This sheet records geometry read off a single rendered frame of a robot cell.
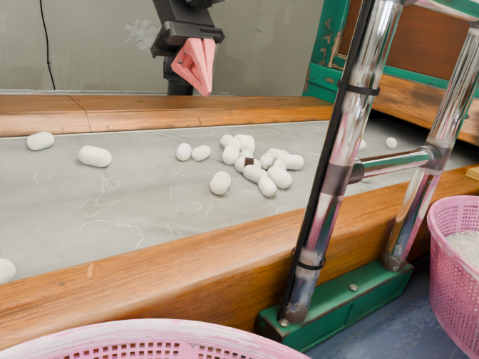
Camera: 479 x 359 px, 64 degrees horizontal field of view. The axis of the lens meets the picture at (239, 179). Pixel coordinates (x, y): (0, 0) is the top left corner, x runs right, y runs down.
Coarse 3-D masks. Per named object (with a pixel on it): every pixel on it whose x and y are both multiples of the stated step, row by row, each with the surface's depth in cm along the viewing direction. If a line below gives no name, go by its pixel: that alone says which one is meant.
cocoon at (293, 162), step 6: (282, 156) 53; (288, 156) 53; (294, 156) 53; (300, 156) 53; (288, 162) 52; (294, 162) 53; (300, 162) 53; (288, 168) 53; (294, 168) 53; (300, 168) 54
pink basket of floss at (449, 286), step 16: (432, 208) 42; (448, 208) 46; (464, 208) 47; (432, 224) 39; (448, 224) 46; (464, 224) 48; (432, 240) 40; (432, 256) 40; (448, 256) 36; (432, 272) 40; (448, 272) 36; (464, 272) 34; (432, 288) 41; (448, 288) 36; (464, 288) 34; (432, 304) 41; (448, 304) 37; (464, 304) 35; (448, 320) 38; (464, 320) 35; (464, 336) 36; (464, 352) 36
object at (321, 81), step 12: (312, 72) 96; (324, 72) 93; (336, 72) 90; (312, 84) 97; (324, 84) 94; (324, 96) 94; (372, 120) 93; (384, 120) 96; (396, 120) 96; (384, 132) 84; (396, 132) 86; (408, 132) 88; (420, 132) 90; (420, 144) 80; (456, 144) 86; (468, 144) 84; (456, 156) 76; (468, 156) 78
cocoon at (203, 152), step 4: (196, 148) 50; (200, 148) 50; (204, 148) 51; (208, 148) 52; (192, 152) 50; (196, 152) 50; (200, 152) 50; (204, 152) 50; (208, 152) 51; (192, 156) 50; (196, 156) 50; (200, 156) 50; (204, 156) 50; (208, 156) 52; (196, 160) 51; (200, 160) 51
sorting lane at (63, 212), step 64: (192, 128) 63; (256, 128) 70; (320, 128) 78; (0, 192) 36; (64, 192) 38; (128, 192) 40; (192, 192) 42; (256, 192) 45; (0, 256) 28; (64, 256) 29
